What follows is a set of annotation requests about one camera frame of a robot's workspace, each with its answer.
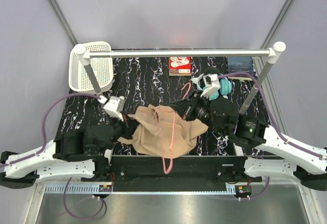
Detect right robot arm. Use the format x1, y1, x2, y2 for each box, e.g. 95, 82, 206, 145
169, 92, 326, 191

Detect dark green cup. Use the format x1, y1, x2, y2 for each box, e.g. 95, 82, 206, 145
203, 67, 221, 76

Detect teal headphones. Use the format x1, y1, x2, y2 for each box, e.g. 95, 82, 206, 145
191, 74, 232, 98

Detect beige t shirt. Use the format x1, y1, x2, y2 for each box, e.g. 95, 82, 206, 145
118, 105, 208, 159

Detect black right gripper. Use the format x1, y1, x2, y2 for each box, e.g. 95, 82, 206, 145
169, 89, 226, 136

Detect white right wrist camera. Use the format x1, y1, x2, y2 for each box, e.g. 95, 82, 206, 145
200, 74, 221, 100

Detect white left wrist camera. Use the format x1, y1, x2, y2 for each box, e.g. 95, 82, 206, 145
98, 95, 125, 121

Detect white and silver clothes rack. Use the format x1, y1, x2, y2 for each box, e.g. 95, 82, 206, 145
68, 41, 286, 114

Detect dark blue book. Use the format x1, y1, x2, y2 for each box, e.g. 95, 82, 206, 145
227, 57, 254, 77

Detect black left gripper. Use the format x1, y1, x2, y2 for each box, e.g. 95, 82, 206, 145
96, 111, 142, 156

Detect pink wire hanger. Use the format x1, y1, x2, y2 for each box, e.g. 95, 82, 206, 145
153, 82, 192, 175

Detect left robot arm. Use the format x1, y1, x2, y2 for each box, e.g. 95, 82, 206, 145
1, 115, 139, 189

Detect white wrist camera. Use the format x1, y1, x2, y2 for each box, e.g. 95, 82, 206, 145
98, 95, 125, 121
200, 74, 221, 100

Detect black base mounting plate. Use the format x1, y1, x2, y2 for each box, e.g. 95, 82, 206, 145
90, 155, 262, 193

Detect white plastic basket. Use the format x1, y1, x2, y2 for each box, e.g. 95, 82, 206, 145
68, 41, 114, 94

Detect red book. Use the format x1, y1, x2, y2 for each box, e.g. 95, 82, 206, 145
169, 57, 192, 76

